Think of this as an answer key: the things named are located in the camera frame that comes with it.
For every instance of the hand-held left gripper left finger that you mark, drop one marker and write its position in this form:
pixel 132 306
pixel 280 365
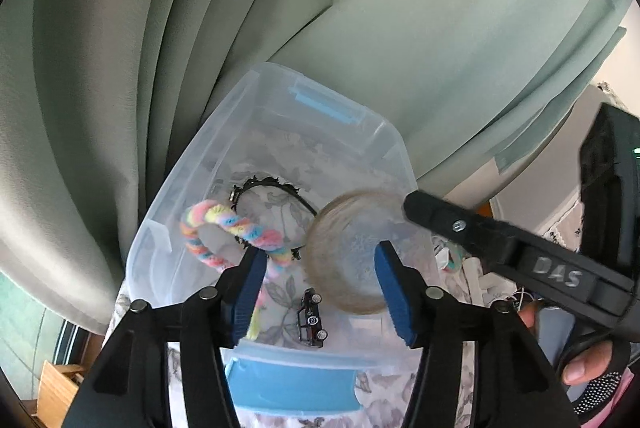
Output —
pixel 247 293

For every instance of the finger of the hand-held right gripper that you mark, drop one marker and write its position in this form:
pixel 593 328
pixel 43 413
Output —
pixel 500 238

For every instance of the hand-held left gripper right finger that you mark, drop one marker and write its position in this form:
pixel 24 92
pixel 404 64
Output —
pixel 395 293

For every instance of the clear plastic storage container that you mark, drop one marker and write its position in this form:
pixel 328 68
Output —
pixel 280 133

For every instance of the person's right hand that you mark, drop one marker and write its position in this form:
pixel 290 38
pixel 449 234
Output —
pixel 590 368

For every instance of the orange wooden board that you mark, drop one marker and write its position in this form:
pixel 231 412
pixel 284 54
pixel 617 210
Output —
pixel 486 209

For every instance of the white power strip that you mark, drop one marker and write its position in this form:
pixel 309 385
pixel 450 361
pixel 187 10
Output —
pixel 475 278

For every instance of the black toy car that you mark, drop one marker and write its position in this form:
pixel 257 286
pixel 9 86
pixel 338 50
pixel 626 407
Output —
pixel 310 320

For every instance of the pastel rainbow twisted headband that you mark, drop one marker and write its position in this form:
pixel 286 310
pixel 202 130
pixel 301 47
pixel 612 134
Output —
pixel 220 213

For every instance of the black decorated headband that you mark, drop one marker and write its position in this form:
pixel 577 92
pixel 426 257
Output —
pixel 270 182

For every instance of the grey floral bedsheet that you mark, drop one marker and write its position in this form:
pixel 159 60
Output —
pixel 380 408

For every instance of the light wooden crate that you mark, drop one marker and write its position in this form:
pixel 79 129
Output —
pixel 52 388

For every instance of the grey-green curtain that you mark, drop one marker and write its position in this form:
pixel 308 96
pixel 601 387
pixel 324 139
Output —
pixel 400 33

